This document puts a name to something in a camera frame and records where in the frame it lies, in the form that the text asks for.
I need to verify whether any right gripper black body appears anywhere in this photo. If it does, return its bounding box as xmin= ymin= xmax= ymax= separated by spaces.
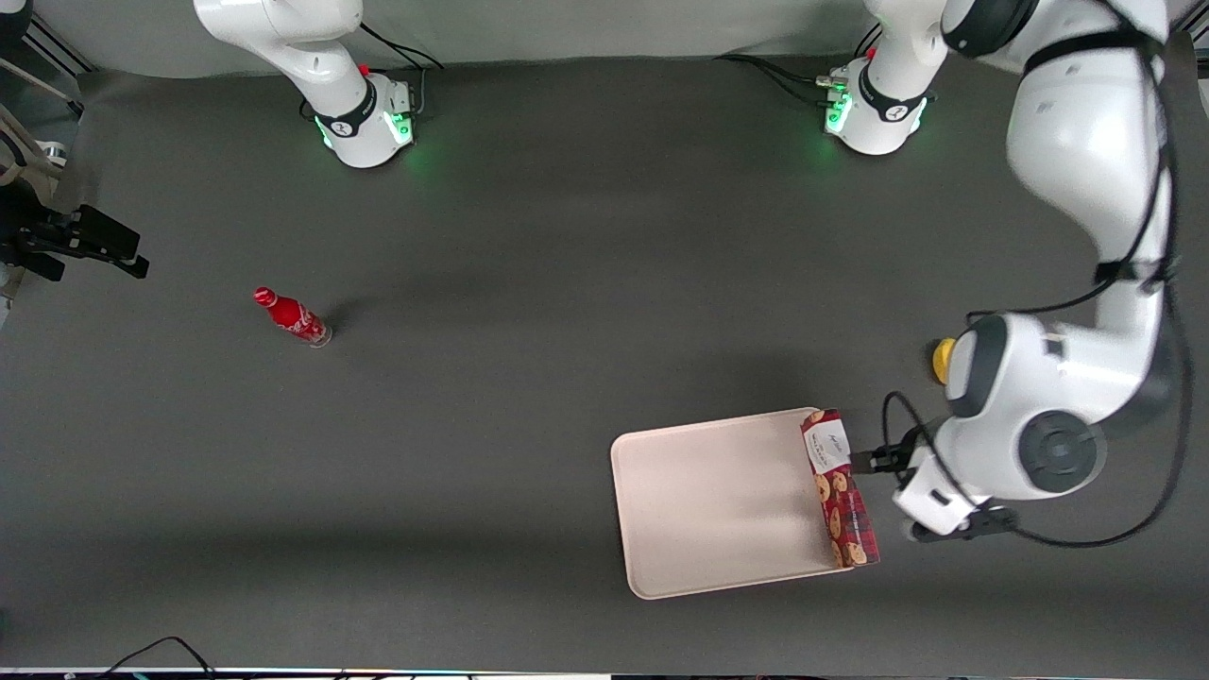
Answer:
xmin=0 ymin=189 xmax=88 ymax=284

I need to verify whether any red cookie box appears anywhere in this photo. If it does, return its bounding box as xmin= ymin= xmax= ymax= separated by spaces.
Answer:
xmin=800 ymin=407 xmax=882 ymax=570

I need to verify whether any beige plastic tray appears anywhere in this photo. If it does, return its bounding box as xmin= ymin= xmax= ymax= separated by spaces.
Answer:
xmin=609 ymin=407 xmax=875 ymax=602

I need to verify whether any red cola bottle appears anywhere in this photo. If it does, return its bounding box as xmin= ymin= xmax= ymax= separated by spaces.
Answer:
xmin=252 ymin=286 xmax=334 ymax=349

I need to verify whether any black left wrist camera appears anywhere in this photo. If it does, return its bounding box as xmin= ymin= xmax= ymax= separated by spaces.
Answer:
xmin=910 ymin=506 xmax=1023 ymax=545

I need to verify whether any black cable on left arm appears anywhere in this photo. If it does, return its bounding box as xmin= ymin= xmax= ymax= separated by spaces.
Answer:
xmin=878 ymin=0 xmax=1197 ymax=552

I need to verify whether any black cable at right base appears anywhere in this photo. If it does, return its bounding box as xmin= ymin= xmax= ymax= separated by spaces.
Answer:
xmin=357 ymin=21 xmax=447 ymax=75

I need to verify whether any black cable at base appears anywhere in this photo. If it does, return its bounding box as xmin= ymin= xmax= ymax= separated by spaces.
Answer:
xmin=713 ymin=51 xmax=848 ymax=97
xmin=357 ymin=21 xmax=447 ymax=75

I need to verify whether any black cable at table edge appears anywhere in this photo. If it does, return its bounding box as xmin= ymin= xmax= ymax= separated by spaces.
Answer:
xmin=93 ymin=635 xmax=220 ymax=680

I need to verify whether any black cable at left base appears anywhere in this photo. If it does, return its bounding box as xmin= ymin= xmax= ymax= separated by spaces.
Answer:
xmin=713 ymin=51 xmax=848 ymax=97

